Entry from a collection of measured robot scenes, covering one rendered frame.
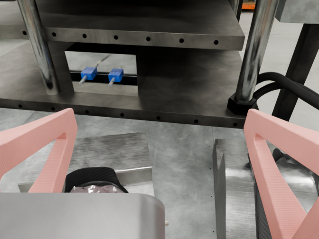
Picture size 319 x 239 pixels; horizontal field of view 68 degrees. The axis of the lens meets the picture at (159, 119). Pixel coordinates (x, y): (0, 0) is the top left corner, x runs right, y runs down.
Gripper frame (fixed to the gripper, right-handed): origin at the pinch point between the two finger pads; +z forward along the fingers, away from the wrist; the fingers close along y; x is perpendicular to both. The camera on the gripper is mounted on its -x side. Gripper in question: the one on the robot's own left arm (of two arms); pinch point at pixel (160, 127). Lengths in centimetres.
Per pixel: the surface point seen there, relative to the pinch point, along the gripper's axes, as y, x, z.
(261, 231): -17.2, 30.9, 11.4
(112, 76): 18, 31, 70
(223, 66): -32, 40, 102
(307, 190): -26.2, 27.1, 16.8
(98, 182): 13.1, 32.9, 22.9
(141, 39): 6, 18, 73
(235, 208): -13.2, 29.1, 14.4
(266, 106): -104, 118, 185
